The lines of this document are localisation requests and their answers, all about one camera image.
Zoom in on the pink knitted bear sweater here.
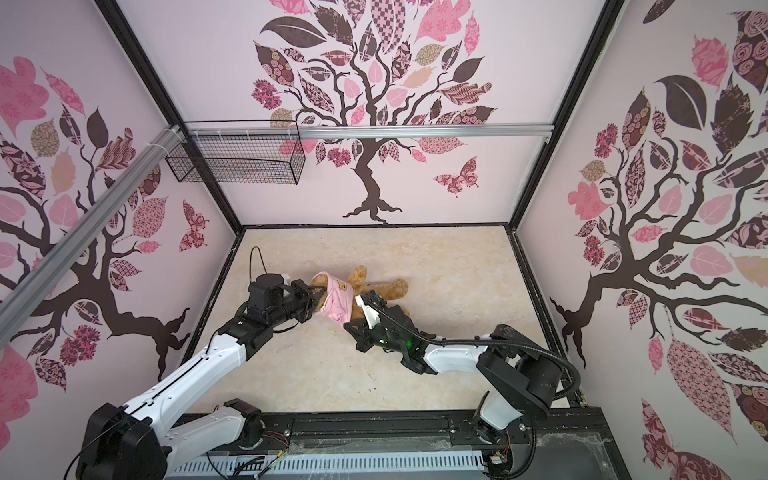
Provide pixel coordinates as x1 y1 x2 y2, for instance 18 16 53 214
311 271 355 325

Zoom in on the brown teddy bear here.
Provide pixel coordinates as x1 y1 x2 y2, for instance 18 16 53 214
311 265 412 322

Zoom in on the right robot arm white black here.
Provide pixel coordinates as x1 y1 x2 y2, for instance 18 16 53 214
344 291 574 443

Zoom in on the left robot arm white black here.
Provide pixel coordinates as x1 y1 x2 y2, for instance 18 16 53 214
65 274 326 479

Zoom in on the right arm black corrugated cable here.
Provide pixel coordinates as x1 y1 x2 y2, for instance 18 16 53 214
365 296 583 400

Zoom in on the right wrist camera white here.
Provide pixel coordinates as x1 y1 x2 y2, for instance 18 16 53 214
356 290 386 330

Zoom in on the black wire basket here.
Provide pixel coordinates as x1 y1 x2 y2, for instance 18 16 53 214
165 120 306 185

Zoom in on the white slotted cable duct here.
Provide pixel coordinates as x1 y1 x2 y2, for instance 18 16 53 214
170 451 487 479

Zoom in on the back aluminium rail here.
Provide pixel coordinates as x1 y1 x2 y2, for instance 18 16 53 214
187 123 554 140

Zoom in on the aluminium rail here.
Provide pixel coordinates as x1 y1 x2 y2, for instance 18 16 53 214
187 123 554 140
1 125 183 345

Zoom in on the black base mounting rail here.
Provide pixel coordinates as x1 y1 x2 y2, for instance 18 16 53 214
179 407 607 451

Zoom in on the left aluminium rail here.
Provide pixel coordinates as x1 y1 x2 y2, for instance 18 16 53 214
1 125 183 345

